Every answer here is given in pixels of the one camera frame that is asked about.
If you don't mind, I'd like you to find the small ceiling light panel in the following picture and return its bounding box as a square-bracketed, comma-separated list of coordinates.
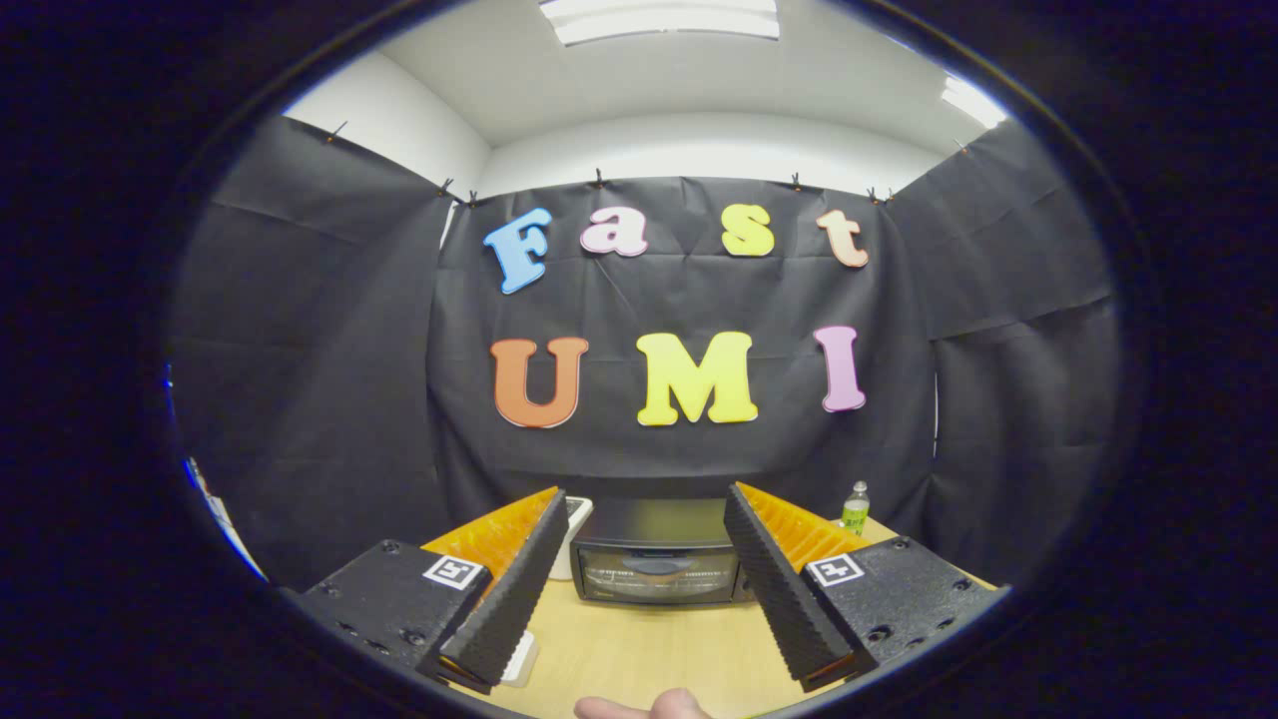
[941, 75, 1009, 129]

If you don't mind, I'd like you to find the black toaster oven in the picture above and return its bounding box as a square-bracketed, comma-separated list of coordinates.
[569, 497, 756, 607]

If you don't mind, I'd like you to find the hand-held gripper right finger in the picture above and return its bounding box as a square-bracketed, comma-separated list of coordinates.
[723, 481, 1009, 695]

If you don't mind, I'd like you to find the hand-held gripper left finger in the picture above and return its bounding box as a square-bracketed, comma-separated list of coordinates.
[285, 485, 570, 695]

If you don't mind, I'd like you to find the long ceiling light panel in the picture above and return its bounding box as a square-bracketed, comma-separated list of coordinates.
[539, 0, 782, 46]

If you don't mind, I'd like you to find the white pop-up toaster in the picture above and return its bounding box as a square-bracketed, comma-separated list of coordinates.
[547, 496, 594, 582]

